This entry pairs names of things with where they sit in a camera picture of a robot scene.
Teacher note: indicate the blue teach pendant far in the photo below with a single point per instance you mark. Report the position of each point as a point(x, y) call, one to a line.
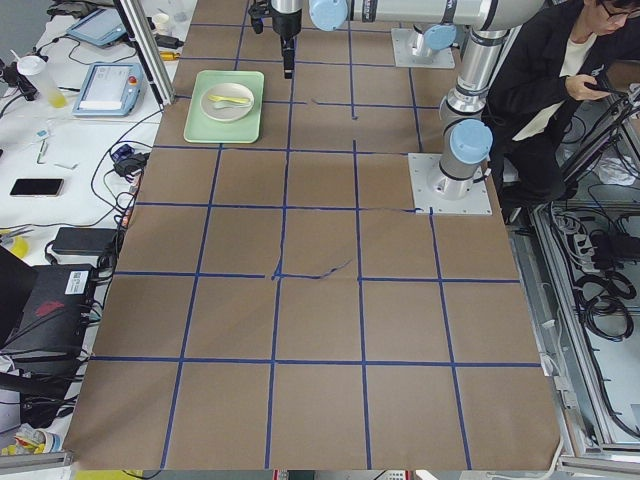
point(101, 28)

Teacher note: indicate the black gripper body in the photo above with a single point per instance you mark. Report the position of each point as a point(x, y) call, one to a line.
point(285, 25)

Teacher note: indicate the black computer case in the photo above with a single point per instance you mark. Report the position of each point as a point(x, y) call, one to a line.
point(44, 315)

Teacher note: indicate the person in black jacket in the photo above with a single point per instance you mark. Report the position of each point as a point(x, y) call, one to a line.
point(550, 70)

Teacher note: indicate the aluminium frame post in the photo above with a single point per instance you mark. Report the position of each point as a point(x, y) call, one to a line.
point(140, 34)

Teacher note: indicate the white paper cup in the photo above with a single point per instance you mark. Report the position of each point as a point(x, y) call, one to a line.
point(162, 23)

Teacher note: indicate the light green plastic spoon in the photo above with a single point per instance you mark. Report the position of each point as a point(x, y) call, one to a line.
point(222, 104)

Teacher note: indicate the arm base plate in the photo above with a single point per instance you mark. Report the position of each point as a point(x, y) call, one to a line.
point(435, 193)
point(401, 42)

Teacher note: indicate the yellow plastic fork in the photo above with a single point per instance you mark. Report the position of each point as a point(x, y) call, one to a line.
point(242, 100)

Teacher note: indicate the blue teach pendant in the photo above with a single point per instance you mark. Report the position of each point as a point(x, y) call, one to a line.
point(101, 28)
point(109, 90)

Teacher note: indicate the light green plastic tray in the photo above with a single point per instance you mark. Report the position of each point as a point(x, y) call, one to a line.
point(201, 129)

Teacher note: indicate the blue teach pendant near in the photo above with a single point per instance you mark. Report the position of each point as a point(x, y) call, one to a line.
point(109, 90)

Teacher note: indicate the plastic bottle yellow liquid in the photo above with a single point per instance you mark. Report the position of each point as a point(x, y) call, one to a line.
point(34, 68)

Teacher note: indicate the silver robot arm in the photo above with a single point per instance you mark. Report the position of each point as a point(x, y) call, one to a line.
point(427, 42)
point(386, 79)

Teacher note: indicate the white round plate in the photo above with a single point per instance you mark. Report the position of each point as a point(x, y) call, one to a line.
point(228, 114)

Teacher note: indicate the black smartphone on table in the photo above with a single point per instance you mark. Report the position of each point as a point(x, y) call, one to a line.
point(37, 187)

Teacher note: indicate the black power adapter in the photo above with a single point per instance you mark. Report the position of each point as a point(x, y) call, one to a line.
point(83, 241)

